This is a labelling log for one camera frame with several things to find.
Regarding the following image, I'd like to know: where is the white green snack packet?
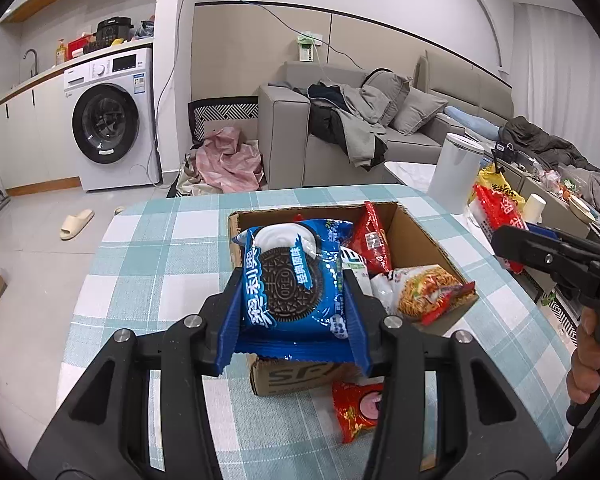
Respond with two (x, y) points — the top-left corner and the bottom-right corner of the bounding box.
(340, 245), (371, 296)

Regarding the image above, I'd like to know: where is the white kitchen base cabinet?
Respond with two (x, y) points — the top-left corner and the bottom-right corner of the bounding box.
(0, 62), (81, 196)

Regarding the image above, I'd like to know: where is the grey cushion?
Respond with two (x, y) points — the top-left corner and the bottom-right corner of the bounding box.
(392, 87), (450, 136)
(365, 69), (412, 126)

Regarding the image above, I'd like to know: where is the blue cookie packet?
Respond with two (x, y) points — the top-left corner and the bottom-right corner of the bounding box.
(231, 217), (366, 363)

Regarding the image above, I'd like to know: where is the black garment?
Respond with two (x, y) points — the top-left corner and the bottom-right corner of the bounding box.
(307, 85), (351, 146)

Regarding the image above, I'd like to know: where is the orange noodle snack packet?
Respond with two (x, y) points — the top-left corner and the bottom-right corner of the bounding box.
(391, 264), (477, 327)

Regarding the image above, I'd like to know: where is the black pressure cooker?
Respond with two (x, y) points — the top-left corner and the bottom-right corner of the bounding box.
(96, 17), (131, 45)

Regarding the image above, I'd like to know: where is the brown cardboard box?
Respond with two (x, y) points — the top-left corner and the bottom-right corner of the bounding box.
(227, 201), (480, 397)

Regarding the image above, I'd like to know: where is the white wall cabinet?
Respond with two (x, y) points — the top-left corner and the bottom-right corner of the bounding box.
(0, 0), (81, 23)

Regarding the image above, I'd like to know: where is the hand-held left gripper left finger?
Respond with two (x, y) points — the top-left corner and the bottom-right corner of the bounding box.
(26, 269), (247, 480)

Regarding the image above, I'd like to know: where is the yellow plastic bag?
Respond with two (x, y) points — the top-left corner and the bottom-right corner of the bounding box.
(477, 162), (526, 211)

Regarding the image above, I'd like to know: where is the red pink cookie packet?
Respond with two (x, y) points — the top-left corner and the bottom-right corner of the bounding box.
(331, 380), (387, 445)

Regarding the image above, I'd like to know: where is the white curtain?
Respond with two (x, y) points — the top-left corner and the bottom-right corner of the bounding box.
(525, 5), (600, 151)

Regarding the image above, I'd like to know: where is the white bowl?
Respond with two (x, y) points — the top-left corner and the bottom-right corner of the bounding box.
(569, 195), (598, 223)

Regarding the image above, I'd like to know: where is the black white patterned basket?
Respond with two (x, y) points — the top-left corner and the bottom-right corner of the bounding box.
(187, 96), (260, 146)

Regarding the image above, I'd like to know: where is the white washing machine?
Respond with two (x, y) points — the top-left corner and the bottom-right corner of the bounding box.
(61, 46), (162, 192)

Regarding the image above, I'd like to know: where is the red box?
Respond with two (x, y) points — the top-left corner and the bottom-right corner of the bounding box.
(67, 35), (98, 58)

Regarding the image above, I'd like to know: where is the pink cloth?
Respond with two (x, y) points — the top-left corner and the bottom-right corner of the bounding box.
(195, 127), (263, 193)

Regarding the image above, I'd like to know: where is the teal checked tablecloth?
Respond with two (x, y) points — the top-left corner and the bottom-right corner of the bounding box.
(60, 183), (578, 480)

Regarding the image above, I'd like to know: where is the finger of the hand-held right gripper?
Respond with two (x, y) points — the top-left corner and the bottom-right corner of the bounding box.
(490, 224), (600, 302)
(524, 224), (600, 263)

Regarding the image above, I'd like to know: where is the red plastic bag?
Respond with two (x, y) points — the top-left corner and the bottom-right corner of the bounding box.
(472, 184), (528, 275)

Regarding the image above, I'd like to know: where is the white wall controller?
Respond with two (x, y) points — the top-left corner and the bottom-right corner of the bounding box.
(296, 32), (323, 63)

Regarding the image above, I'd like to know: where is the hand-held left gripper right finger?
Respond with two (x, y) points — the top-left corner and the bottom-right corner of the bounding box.
(342, 267), (565, 480)

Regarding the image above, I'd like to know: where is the white paper cup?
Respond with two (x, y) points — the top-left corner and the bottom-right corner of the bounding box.
(522, 193), (547, 225)

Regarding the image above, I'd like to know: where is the person's right hand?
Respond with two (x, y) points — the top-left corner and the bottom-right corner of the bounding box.
(566, 305), (600, 406)

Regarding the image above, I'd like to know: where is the clear white snack packet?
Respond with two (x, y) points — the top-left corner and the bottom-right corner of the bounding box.
(370, 267), (406, 316)

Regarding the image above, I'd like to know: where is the dark coat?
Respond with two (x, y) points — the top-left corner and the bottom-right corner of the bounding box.
(500, 116), (600, 176)

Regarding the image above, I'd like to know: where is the white cylindrical bin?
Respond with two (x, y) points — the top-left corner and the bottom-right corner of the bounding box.
(426, 132), (485, 216)

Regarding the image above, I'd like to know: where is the beige sofa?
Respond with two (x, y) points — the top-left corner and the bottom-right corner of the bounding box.
(257, 50), (513, 191)

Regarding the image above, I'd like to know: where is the red snack packet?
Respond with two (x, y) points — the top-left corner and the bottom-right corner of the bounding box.
(348, 201), (393, 273)

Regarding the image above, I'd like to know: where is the grey jacket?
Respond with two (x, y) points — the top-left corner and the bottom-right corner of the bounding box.
(340, 82), (388, 168)

